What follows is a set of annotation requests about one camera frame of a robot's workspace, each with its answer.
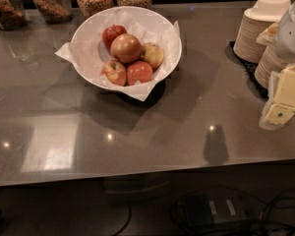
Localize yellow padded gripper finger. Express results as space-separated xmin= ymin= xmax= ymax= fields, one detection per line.
xmin=259 ymin=100 xmax=295 ymax=131

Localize black tray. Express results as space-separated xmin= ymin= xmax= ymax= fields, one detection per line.
xmin=229 ymin=41 xmax=268 ymax=100

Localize leftmost glass cereal jar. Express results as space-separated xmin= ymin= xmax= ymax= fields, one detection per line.
xmin=0 ymin=0 xmax=27 ymax=30

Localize front stack paper bowls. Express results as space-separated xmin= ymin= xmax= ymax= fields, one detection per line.
xmin=255 ymin=23 xmax=287 ymax=89

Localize dark red apple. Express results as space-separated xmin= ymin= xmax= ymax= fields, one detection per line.
xmin=101 ymin=25 xmax=127 ymax=49

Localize rear stack paper bowls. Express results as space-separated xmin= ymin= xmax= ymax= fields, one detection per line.
xmin=233 ymin=0 xmax=291 ymax=63

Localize white bowl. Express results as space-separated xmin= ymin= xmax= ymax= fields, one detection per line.
xmin=69 ymin=5 xmax=183 ymax=91

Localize black power box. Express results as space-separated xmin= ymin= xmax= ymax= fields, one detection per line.
xmin=179 ymin=193 xmax=251 ymax=229

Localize white and yellow gripper body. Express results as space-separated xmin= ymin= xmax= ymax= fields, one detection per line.
xmin=268 ymin=64 xmax=295 ymax=111

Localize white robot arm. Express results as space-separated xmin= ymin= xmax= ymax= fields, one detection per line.
xmin=257 ymin=1 xmax=295 ymax=130

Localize stack paper bowls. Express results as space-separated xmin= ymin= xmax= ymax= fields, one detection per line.
xmin=255 ymin=23 xmax=287 ymax=89
xmin=233 ymin=0 xmax=291 ymax=63

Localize front left red apple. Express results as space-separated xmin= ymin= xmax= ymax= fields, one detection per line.
xmin=101 ymin=60 xmax=127 ymax=87

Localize large top red-gold apple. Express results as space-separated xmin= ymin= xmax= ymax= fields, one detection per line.
xmin=110 ymin=33 xmax=142 ymax=64

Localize white paper liner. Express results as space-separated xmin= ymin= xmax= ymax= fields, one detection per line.
xmin=54 ymin=7 xmax=182 ymax=102

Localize front right red apple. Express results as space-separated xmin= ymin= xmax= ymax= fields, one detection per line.
xmin=127 ymin=61 xmax=153 ymax=86

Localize black cable on floor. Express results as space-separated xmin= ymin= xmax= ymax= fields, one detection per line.
xmin=111 ymin=204 xmax=133 ymax=236

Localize yellow-red right apple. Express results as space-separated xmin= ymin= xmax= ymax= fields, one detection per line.
xmin=141 ymin=42 xmax=163 ymax=71

